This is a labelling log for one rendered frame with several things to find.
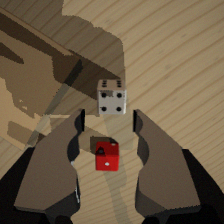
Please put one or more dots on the red die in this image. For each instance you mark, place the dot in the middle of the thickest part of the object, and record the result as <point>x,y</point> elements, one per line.
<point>107,156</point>

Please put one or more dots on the tan flat mat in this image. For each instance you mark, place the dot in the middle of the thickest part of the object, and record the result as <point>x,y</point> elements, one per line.
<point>33,67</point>

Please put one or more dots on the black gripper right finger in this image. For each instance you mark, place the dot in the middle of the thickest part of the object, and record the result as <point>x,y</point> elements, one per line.
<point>173,185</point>

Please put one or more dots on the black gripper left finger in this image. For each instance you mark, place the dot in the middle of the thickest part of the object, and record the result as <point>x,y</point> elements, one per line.
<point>42,184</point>

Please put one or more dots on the white die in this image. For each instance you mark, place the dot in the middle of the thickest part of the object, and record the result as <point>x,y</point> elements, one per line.
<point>111,97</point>

